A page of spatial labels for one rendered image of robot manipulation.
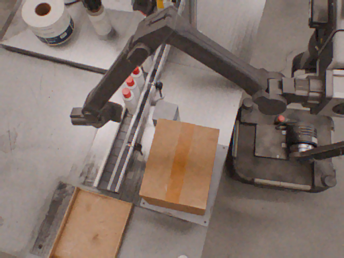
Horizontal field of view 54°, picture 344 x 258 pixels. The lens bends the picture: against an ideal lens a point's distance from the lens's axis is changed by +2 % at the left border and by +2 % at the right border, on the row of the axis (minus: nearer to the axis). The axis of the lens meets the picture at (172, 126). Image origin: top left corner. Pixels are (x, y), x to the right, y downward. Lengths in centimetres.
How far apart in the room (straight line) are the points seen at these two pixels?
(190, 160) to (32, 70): 102
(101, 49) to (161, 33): 97
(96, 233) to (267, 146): 118
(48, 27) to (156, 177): 91
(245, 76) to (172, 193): 51
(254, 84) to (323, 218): 165
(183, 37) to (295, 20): 222
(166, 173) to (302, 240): 138
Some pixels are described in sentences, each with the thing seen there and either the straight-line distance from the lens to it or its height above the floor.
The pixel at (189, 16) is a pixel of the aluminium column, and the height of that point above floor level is 101.
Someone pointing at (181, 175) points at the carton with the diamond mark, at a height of 112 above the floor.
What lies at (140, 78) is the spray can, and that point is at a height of 102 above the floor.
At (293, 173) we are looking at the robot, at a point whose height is 24.
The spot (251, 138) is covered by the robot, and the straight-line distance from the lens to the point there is 219.
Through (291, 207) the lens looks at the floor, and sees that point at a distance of 240.
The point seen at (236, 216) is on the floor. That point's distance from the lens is 232.
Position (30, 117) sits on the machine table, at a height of 83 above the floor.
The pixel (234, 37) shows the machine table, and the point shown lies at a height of 83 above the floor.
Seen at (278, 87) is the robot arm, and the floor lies 147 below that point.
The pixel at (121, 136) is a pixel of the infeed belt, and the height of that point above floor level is 88.
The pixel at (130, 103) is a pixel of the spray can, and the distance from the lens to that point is 143.
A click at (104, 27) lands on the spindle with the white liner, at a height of 97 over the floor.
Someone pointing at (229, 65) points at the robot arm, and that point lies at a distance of 87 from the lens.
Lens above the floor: 230
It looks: 70 degrees down
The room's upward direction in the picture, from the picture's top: 10 degrees counter-clockwise
